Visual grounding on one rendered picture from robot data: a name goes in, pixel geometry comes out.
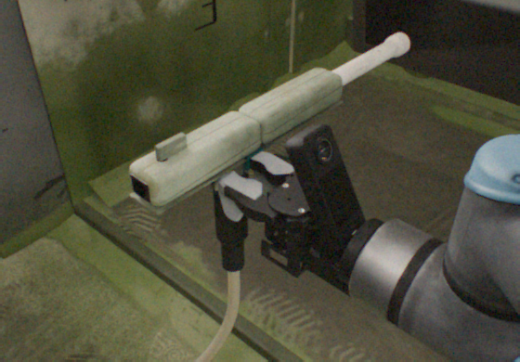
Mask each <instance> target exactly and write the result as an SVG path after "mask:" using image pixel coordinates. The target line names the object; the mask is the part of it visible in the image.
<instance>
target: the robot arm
mask: <svg viewBox="0 0 520 362"><path fill-rule="evenodd" d="M285 148H286V150H287V153H288V155H289V157H285V156H282V155H279V154H276V153H274V154H271V153H268V152H264V151H261V152H260V153H258V154H256V155H255V156H254V157H252V158H251V159H250V166H251V169H252V170H253V173H254V179H246V178H243V177H240V176H238V175H237V174H236V173H235V171H233V170H232V171H230V172H228V173H227V174H225V175H223V176H221V177H219V178H218V179H216V181H217V182H218V194H219V197H220V200H221V202H222V206H223V209H224V212H225V214H226V216H227V217H228V218H229V219H230V220H234V221H239V220H240V219H241V218H242V216H243V215H245V216H246V217H248V218H249V219H251V220H254V221H256V222H265V237H266V239H268V240H270V241H271V242H273V244H271V243H269V242H268V241H266V240H265V239H261V255H262V256H263V257H265V258H266V259H267V260H270V261H272V262H273V263H274V264H275V265H277V266H279V267H280V268H282V269H283V270H285V271H287V272H288V273H290V274H291V275H293V276H294V277H295V278H298V277H299V276H301V275H302V274H303V273H304V272H305V271H306V270H309V271H310V272H312V273H313V274H315V275H316V276H317V277H319V278H321V279H323V280H324V281H326V282H327V283H330V284H332V285H333V286H334V287H336V288H337V289H338V290H339V291H342V292H343V293H345V294H346V295H348V296H349V297H351V298H352V299H353V300H354V301H356V302H357V303H359V304H361V305H362V306H363V307H365V308H366V309H368V310H371V312H373V313H375V314H376V315H378V316H379V317H381V318H383V319H385V320H386V321H388V322H391V323H393V324H394V325H396V326H397V327H398V328H400V329H401V330H404V331H405V332H407V334H409V335H410V336H412V337H414V338H415V339H417V340H418V341H419V342H421V343H423V344H424V345H426V346H427V347H429V348H431V349H434V350H435V351H437V352H438V353H439V354H441V355H442V356H444V357H446V358H448V359H449V360H451V361H452V362H520V134H519V135H517V136H516V135H509V136H501V137H498V138H495V139H493V140H491V141H489V142H487V143H485V144H484V145H483V146H482V148H481V149H480V150H479V151H478V152H477V154H476V156H475V158H474V163H473V164H472V167H471V170H470V172H468V173H467V175H466V176H465V177H464V185H465V187H464V190H463V193H462V196H461V201H460V205H459V207H458V210H457V213H456V216H455V219H454V226H453V228H452V231H451V234H450V237H449V241H448V243H446V242H444V241H442V240H440V239H437V238H434V237H432V236H430V235H428V234H427V233H425V232H423V231H421V230H420V229H418V228H416V227H415V226H412V225H408V224H406V223H404V222H402V221H400V220H399V219H395V218H394V219H391V220H388V221H386V222H385V223H384V222H382V221H380V220H378V219H377V218H372V219H370V220H369V221H367V222H366V220H365V217H364V214H363V212H362V210H361V207H360V204H359V202H358V198H357V196H356V193H355V190H354V186H353V183H352V182H351V179H350V176H349V174H348V172H347V169H346V167H345V163H344V161H343V158H342V155H341V153H340V150H339V148H338V146H337V144H336V141H335V139H334V136H333V131H332V127H331V126H330V125H325V124H324V125H311V126H308V127H307V128H306V129H304V130H303V131H301V132H300V133H298V134H297V135H295V136H294V137H293V138H291V139H290V140H289V141H288V142H287V143H286V145H285ZM270 249H272V250H273V251H274V252H275V253H277V254H279V255H281V256H283V257H284V258H286V259H287V266H286V265H284V264H282V263H281V262H279V261H278V260H275V259H274V258H272V257H271V256H270ZM283 251H285V252H286V253H285V252H283ZM300 262H301V263H302V266H301V267H300Z"/></svg>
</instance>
